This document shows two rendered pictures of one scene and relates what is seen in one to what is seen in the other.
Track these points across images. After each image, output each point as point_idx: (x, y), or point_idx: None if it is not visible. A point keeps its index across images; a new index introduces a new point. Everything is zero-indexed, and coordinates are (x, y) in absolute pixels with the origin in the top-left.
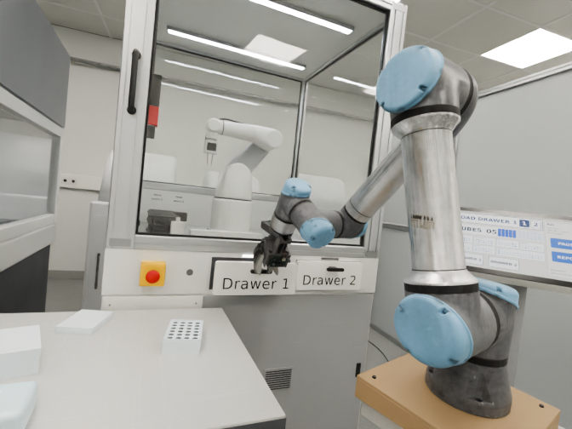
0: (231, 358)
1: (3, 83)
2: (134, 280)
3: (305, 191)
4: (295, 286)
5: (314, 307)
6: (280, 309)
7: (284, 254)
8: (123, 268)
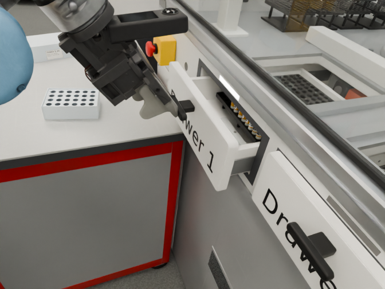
0: (30, 140)
1: None
2: None
3: None
4: (253, 192)
5: (278, 268)
6: (238, 203)
7: (88, 73)
8: None
